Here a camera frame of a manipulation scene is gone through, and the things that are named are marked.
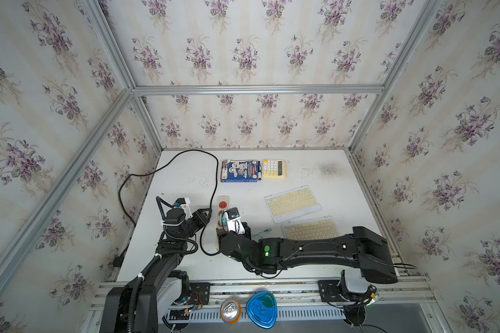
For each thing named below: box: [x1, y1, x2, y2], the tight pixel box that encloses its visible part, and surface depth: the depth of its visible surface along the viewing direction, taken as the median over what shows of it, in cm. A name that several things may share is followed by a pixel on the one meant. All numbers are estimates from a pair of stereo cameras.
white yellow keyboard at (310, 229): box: [281, 215, 340, 241], surface depth 92 cm
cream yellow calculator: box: [261, 158, 287, 179], surface depth 110 cm
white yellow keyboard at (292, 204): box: [263, 185, 323, 225], surface depth 98 cm
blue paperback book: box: [220, 159, 259, 183], surface depth 109 cm
